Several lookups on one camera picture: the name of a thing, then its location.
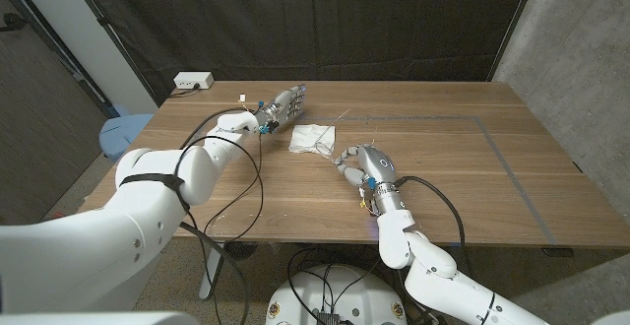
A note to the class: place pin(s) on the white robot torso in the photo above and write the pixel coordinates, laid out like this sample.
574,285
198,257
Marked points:
98,319

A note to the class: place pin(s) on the white table leg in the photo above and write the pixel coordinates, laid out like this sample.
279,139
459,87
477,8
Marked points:
212,276

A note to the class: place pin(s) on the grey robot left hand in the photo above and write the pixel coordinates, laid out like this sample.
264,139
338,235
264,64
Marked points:
283,107

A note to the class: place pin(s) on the white tissue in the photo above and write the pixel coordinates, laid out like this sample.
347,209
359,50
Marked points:
305,138

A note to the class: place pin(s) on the white power strip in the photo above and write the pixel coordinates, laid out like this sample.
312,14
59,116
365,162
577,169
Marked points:
193,80

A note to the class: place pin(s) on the light blue stool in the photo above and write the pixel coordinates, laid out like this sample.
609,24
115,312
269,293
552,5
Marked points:
123,133

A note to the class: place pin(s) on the dark wall rail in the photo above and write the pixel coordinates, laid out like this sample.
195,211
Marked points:
49,42

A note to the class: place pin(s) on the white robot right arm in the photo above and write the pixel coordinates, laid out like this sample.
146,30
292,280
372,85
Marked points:
433,276

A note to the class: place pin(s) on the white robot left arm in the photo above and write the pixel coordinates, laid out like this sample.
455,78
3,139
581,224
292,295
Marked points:
74,246

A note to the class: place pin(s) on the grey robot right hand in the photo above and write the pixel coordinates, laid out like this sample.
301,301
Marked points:
376,165

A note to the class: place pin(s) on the black round vent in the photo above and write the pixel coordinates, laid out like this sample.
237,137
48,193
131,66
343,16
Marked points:
238,251

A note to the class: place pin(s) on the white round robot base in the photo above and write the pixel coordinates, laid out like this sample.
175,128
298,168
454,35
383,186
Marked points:
354,300

